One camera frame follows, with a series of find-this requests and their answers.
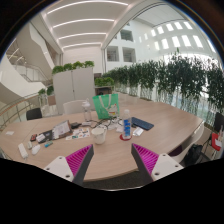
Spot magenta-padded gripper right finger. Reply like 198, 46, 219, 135
130, 143, 184, 186

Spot white mug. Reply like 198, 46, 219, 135
91, 127, 108, 145

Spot red bag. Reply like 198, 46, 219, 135
210, 131, 224, 153

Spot clear blue-labelled water bottle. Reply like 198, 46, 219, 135
122, 108, 133, 140

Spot colourful sticker sheet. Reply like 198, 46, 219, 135
65, 127, 91, 141

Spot clear shaker bottle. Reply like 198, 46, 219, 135
81, 98, 93, 122

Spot black notebook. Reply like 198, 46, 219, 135
37, 129, 54, 144

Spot black backpack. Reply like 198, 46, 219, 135
184, 143, 204, 167

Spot green tote bag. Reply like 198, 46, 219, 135
92, 93, 121, 120

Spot black office chair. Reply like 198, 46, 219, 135
25, 107, 43, 121

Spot potted plants in planter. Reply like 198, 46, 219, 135
37, 85, 55, 106

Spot small black pouch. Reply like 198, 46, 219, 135
70, 121, 83, 130

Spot glass railing with wooden handrail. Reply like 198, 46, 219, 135
0, 93, 44, 131

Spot dark blue keyboard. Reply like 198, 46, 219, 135
131, 116, 155, 131

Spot white power strip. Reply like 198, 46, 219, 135
17, 142, 30, 160

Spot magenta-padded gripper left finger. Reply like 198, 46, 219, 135
43, 143, 95, 187

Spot low shelf with plants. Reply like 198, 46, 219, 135
94, 76, 115, 96

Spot white card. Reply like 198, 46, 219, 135
35, 133, 47, 144

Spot black cable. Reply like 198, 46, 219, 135
89, 117, 123, 131

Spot small white packet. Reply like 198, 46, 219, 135
132, 126, 145, 137

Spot white computer mouse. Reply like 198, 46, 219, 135
31, 144, 42, 156

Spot white shell chair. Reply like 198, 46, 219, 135
168, 121, 205, 164

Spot flat round red coaster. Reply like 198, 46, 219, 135
119, 133, 133, 142

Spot ceiling light strips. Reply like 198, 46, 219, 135
46, 0, 129, 49

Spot green plants atop cabinet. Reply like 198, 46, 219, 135
51, 60, 95, 75

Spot row of tall green plants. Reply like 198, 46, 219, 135
101, 49, 224, 118

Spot white cabinet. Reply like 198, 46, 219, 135
52, 66, 97, 114

